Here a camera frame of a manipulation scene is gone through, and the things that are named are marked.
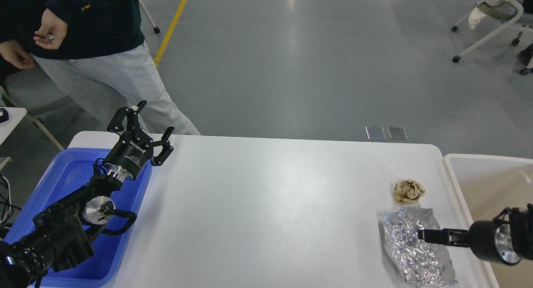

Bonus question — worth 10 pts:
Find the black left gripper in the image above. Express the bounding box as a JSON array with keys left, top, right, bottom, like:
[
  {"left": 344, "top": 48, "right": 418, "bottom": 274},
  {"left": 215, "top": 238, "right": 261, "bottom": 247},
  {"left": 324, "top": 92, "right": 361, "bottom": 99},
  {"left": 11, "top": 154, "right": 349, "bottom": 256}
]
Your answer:
[{"left": 103, "top": 100, "right": 174, "bottom": 180}]

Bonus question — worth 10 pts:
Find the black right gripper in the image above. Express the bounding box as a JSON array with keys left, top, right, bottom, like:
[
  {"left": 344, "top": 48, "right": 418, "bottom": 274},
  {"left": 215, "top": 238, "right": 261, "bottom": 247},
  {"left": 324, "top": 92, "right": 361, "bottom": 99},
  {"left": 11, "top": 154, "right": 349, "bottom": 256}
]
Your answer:
[{"left": 417, "top": 221, "right": 521, "bottom": 265}]

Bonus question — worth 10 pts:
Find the silver foil bag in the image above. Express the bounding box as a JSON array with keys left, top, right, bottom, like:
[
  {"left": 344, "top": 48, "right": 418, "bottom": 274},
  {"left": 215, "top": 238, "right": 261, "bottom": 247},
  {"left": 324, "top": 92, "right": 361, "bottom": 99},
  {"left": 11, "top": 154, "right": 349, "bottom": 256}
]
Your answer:
[{"left": 381, "top": 206, "right": 458, "bottom": 288}]

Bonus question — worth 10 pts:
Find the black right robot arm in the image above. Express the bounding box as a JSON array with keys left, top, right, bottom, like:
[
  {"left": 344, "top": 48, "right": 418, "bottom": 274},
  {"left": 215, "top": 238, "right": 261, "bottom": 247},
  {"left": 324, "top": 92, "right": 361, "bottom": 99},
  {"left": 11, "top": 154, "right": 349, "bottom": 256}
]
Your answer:
[{"left": 417, "top": 204, "right": 533, "bottom": 266}]

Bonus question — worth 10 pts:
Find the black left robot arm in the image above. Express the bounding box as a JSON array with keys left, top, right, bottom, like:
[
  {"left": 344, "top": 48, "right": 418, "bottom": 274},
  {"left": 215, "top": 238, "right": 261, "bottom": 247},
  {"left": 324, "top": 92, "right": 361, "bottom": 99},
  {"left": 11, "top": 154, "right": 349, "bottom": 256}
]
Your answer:
[{"left": 1, "top": 100, "right": 174, "bottom": 288}]

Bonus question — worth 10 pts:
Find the person's left hand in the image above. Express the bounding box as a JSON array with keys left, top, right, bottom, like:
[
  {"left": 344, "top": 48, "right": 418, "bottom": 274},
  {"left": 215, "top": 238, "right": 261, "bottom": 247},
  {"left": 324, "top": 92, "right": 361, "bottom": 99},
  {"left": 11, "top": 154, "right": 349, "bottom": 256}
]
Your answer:
[{"left": 33, "top": 9, "right": 68, "bottom": 50}]

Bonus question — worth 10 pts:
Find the person's right hand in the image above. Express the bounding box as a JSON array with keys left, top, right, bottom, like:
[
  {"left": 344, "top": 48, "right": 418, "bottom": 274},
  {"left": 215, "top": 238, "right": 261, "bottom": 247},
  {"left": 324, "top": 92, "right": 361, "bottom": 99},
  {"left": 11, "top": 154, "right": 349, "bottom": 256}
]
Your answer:
[{"left": 0, "top": 39, "right": 36, "bottom": 70}]

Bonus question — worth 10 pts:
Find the crumpled brown paper ball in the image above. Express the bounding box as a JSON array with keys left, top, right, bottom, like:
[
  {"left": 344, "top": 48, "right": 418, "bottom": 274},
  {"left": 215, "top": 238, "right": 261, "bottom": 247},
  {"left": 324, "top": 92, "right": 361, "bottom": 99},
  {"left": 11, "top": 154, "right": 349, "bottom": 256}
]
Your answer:
[{"left": 393, "top": 179, "right": 426, "bottom": 205}]

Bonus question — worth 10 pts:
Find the white chair leg with caster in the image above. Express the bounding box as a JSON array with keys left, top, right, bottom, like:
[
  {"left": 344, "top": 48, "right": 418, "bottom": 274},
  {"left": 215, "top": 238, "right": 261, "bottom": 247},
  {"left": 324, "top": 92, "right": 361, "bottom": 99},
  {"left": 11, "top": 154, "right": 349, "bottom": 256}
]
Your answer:
[{"left": 138, "top": 0, "right": 160, "bottom": 34}]

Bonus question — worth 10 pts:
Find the person in dark hoodie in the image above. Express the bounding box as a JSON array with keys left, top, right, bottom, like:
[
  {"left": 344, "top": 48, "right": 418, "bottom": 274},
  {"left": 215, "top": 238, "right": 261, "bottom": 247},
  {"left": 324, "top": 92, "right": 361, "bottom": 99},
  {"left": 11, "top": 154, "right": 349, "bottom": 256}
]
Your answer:
[{"left": 1, "top": 0, "right": 199, "bottom": 135}]

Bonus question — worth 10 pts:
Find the right metal floor plate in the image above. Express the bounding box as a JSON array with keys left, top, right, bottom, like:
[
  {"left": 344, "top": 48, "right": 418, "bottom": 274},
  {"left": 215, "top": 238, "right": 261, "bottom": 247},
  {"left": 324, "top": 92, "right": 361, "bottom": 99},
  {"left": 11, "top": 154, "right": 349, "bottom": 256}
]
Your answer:
[{"left": 387, "top": 126, "right": 408, "bottom": 140}]

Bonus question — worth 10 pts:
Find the metal floor plate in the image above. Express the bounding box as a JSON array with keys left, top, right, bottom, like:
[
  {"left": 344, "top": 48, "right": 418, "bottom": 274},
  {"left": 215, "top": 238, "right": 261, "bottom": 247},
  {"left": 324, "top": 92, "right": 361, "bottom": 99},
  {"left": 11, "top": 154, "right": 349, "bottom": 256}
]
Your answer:
[
  {"left": 365, "top": 126, "right": 387, "bottom": 140},
  {"left": 387, "top": 126, "right": 408, "bottom": 140}
]

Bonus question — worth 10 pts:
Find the white side table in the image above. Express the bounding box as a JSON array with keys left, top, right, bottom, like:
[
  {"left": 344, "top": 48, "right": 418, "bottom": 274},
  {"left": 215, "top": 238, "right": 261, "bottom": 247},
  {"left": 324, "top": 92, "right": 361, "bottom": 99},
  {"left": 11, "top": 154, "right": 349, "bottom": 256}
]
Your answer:
[{"left": 0, "top": 107, "right": 64, "bottom": 172}]

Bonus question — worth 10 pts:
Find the left metal floor plate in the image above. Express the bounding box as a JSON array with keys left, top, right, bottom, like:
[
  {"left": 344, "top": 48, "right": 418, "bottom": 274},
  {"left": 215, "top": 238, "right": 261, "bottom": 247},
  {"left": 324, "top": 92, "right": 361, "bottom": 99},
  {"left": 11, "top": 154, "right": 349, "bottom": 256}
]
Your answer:
[{"left": 365, "top": 126, "right": 387, "bottom": 140}]

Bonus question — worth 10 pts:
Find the white rolling chair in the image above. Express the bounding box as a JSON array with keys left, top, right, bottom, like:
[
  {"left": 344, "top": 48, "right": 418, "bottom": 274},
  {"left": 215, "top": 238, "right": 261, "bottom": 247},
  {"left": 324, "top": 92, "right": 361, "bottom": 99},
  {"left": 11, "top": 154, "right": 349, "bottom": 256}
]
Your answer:
[{"left": 451, "top": 0, "right": 533, "bottom": 76}]

